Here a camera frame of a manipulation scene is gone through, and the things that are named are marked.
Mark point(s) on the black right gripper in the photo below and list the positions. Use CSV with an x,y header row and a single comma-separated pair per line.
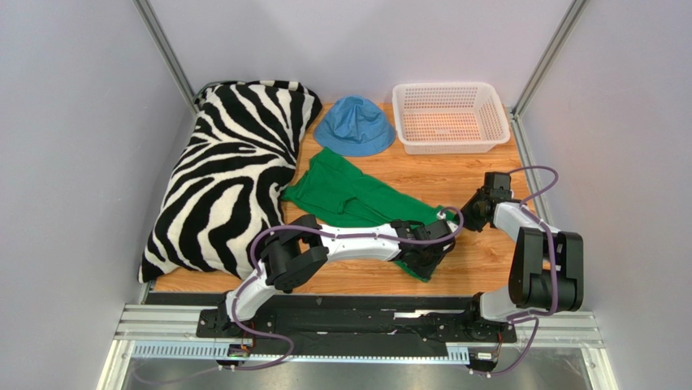
x,y
474,205

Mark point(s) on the green t shirt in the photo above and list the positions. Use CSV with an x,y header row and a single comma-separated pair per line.
x,y
341,195

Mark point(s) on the white plastic basket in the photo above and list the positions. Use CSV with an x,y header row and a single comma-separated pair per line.
x,y
449,117

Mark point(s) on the blue bucket hat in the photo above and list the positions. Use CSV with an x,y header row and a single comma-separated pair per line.
x,y
355,127

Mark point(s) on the zebra striped pillow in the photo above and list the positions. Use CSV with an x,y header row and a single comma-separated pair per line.
x,y
227,184

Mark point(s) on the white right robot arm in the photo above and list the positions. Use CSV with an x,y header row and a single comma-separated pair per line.
x,y
546,274

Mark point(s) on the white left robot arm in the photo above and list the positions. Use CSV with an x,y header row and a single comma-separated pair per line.
x,y
288,256

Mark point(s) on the right aluminium frame post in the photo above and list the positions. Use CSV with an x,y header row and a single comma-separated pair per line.
x,y
550,54

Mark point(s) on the aluminium frame post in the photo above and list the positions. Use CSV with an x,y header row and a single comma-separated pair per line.
x,y
550,54
166,50

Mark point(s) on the left aluminium frame post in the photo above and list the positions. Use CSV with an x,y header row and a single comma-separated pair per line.
x,y
166,50

